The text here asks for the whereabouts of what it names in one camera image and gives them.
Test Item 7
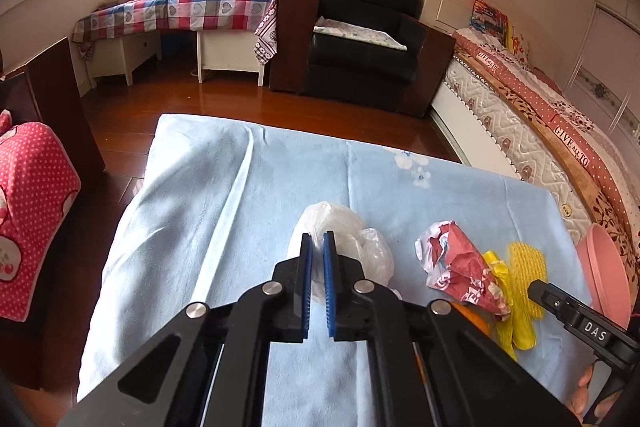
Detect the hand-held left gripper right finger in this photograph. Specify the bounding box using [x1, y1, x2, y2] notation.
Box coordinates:
[322, 231, 583, 427]

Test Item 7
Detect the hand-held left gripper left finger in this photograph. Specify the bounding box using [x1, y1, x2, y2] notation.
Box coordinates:
[57, 232, 315, 427]

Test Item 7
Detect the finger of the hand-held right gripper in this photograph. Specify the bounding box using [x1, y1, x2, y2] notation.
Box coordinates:
[527, 279, 576, 323]

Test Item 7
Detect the pink plastic basin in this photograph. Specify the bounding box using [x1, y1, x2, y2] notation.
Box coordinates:
[575, 223, 633, 328]

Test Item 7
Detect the white plastic bag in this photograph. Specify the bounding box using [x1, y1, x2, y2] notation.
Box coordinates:
[287, 202, 396, 308]

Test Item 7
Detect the white red printed paper wrapper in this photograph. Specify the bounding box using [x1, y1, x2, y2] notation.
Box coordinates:
[415, 221, 512, 320]

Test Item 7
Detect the person's right hand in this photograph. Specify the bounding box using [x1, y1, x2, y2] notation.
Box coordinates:
[567, 362, 623, 420]

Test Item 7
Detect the yellow plastic bag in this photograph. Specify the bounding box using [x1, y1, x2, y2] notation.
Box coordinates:
[482, 249, 538, 352]

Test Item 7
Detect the bed with patterned quilt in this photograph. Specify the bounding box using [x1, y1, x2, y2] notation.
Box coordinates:
[452, 47, 640, 288]

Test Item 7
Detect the light blue floral sheet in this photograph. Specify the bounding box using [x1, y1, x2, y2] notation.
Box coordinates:
[76, 113, 596, 427]

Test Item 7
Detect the quilted mattress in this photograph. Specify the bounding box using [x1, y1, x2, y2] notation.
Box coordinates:
[442, 54, 596, 233]

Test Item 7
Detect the pink dotted quilt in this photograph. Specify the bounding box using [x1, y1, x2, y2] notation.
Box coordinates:
[452, 27, 640, 212]

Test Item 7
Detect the white bed with mattress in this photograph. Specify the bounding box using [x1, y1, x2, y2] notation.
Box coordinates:
[430, 82, 523, 180]

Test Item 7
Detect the black leather armchair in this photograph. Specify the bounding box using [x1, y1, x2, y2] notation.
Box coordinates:
[270, 0, 456, 118]

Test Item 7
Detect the white wooden table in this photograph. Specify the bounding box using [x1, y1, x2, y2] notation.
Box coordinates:
[90, 36, 163, 88]
[196, 29, 266, 88]

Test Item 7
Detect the white wardrobe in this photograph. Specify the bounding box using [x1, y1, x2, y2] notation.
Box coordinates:
[560, 0, 640, 138]

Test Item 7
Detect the pale floral seat cushion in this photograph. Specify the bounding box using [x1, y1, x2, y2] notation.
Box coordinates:
[312, 18, 408, 52]

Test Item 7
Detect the yellow floral pillow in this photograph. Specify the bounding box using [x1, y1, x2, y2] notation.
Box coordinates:
[505, 24, 533, 62]

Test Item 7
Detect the colourful striped pillow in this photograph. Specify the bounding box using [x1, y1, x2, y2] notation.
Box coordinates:
[470, 0, 510, 42]

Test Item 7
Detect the pink polka dot blanket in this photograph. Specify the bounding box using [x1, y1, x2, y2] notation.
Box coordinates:
[0, 109, 82, 323]

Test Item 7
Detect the plaid tablecloth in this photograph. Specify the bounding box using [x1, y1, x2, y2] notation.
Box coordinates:
[72, 0, 278, 66]

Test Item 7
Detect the dark wooden sofa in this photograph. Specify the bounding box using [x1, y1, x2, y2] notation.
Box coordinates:
[0, 37, 106, 388]

